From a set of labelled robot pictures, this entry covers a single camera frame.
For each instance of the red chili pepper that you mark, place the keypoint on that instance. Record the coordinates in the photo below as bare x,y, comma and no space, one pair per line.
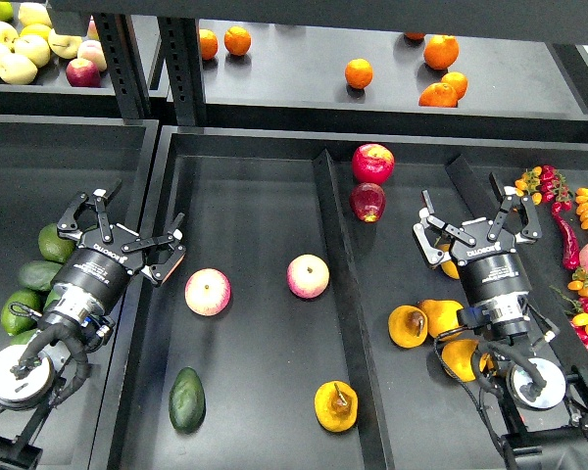
570,258

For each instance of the yellow apple front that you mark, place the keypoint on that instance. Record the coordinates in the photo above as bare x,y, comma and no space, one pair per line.
17,69

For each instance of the cherry tomato cluster lower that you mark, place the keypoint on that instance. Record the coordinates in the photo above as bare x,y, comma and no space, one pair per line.
577,302

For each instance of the black centre tray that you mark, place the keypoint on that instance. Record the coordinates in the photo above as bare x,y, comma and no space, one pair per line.
255,200

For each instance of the orange far left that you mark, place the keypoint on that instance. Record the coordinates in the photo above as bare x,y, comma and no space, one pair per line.
209,44

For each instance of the green avocado upper left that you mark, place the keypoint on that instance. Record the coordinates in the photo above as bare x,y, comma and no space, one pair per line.
52,247

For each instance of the black shelf post right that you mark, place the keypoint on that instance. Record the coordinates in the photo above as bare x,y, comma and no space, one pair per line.
180,43

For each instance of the pink apple right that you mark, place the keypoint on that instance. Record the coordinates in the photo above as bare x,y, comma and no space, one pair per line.
307,276

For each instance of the yellow pear with brown end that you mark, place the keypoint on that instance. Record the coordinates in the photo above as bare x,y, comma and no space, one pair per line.
407,326

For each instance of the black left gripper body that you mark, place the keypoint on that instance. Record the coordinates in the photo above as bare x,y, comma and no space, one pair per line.
97,273

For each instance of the pink apple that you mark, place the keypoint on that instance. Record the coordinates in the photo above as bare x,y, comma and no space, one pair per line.
307,276
207,292

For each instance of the cherry tomato cluster upper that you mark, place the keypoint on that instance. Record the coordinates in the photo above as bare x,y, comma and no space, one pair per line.
545,185

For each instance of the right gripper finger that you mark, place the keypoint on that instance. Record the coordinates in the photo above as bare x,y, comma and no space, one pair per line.
511,201
429,221

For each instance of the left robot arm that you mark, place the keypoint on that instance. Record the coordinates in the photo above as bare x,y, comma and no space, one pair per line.
53,364

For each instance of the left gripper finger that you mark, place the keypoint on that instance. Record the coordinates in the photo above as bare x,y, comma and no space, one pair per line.
156,257
97,201

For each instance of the black tray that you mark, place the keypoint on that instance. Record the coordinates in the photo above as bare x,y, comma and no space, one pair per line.
255,200
44,162

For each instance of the dark red apple on shelf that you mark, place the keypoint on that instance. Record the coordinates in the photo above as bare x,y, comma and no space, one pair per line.
83,73

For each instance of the orange front right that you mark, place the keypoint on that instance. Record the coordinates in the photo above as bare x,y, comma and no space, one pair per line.
439,94

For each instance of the pink apple left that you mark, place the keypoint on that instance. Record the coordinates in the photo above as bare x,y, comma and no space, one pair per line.
207,292

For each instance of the black shelf post left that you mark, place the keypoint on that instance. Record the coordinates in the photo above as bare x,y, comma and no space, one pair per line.
117,37

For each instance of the black left tray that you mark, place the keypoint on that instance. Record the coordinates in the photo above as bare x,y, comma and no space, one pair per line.
44,162

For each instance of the orange middle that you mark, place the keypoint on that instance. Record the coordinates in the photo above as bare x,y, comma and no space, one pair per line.
358,73

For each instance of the bright red apple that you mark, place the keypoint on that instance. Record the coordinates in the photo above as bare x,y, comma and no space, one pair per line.
372,163

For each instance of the dark green avocado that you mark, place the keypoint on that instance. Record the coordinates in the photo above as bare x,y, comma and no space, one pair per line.
187,402

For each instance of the black shelf post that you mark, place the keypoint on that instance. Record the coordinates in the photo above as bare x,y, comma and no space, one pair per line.
180,43
117,37

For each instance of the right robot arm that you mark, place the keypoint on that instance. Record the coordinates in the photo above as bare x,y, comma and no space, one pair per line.
525,401

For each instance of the green avocado middle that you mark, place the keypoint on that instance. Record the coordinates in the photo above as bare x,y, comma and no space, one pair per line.
37,275

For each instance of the orange behind right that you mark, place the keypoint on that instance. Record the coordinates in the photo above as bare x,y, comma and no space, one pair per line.
458,81

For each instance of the large orange upper right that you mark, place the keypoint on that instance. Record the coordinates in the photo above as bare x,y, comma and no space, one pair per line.
441,51

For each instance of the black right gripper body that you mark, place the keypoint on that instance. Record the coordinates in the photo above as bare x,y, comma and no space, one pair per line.
491,268

